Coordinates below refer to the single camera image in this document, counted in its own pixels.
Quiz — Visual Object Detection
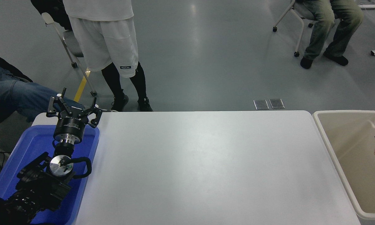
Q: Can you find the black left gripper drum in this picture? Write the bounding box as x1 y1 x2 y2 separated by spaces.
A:
54 112 89 139

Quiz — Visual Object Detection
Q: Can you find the large pale bin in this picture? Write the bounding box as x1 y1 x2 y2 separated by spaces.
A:
312 110 375 221

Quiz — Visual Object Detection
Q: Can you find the blue plastic tray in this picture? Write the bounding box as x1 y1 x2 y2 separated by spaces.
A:
0 125 100 225

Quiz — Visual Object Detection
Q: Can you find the seated person in jeans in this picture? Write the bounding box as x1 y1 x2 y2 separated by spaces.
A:
0 37 85 130

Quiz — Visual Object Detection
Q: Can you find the white folding chair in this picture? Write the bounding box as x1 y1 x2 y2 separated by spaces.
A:
41 12 98 97

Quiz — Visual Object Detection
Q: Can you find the standing person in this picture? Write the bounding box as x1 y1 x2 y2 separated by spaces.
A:
62 0 154 112

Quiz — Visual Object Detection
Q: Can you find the silver floor plate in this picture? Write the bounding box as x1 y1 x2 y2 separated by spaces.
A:
253 99 269 110
269 98 285 109

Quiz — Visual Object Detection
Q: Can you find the seated person in olive trousers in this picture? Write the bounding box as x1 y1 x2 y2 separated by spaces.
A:
295 0 364 69

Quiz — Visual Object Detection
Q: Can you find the white wheeled chair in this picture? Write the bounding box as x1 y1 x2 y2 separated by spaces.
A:
272 0 316 58

